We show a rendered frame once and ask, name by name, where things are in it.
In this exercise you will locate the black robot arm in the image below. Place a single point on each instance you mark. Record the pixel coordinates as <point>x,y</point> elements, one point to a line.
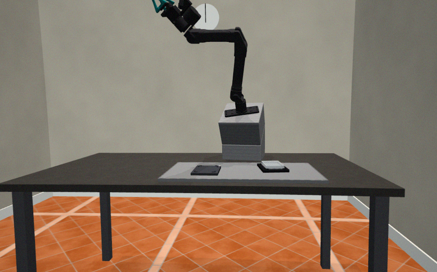
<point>196,36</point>

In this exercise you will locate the white well plate lid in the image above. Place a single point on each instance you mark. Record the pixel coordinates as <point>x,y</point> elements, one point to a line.
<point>273,163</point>

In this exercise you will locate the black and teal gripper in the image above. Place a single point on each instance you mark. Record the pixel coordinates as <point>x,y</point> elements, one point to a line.
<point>166,6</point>

